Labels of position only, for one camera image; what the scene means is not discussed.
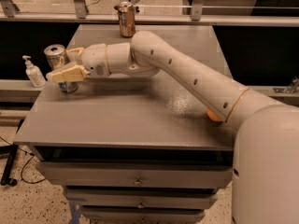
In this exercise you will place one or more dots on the grey metal railing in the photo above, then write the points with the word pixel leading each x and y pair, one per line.
pixel 198 12

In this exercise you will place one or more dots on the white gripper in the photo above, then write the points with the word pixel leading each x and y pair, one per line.
pixel 94 60

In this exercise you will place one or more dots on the bottom grey drawer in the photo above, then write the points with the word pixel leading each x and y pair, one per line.
pixel 142 215

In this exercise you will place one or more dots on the grey drawer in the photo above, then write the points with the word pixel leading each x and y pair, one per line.
pixel 142 215
pixel 141 198
pixel 135 175

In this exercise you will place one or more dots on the top grey drawer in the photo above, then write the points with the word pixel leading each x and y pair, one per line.
pixel 135 175

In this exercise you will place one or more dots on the silver blue redbull can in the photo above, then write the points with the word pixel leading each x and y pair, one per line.
pixel 56 57

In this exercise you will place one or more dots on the orange fruit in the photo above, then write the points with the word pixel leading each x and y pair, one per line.
pixel 213 116

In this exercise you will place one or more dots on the middle grey drawer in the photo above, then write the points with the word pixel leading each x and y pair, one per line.
pixel 141 198

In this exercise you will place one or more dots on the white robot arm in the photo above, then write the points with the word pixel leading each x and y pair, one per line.
pixel 266 156

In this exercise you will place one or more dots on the white pump sanitizer bottle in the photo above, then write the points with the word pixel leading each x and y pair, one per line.
pixel 33 72

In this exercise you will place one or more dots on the black stand leg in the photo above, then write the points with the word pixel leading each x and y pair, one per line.
pixel 8 151

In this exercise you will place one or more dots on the gold beverage can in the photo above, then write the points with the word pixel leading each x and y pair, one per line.
pixel 126 15

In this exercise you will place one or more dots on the grey drawer cabinet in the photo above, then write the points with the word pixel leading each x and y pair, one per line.
pixel 146 120

